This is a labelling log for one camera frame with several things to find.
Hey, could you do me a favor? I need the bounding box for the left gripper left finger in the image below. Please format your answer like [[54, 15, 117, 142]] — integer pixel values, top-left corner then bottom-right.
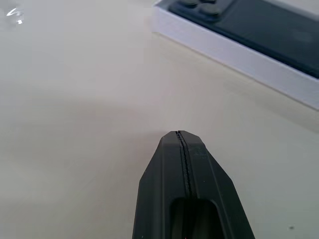
[[131, 130, 192, 239]]

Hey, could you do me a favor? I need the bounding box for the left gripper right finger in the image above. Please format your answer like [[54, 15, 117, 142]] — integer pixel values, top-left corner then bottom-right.
[[178, 129, 256, 239]]

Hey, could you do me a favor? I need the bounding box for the dark blue smartphone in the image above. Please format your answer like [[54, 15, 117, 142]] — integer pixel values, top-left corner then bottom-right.
[[167, 0, 319, 80]]

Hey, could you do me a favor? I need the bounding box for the white phone tray insert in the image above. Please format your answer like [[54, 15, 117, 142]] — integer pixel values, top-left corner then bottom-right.
[[150, 0, 319, 112]]

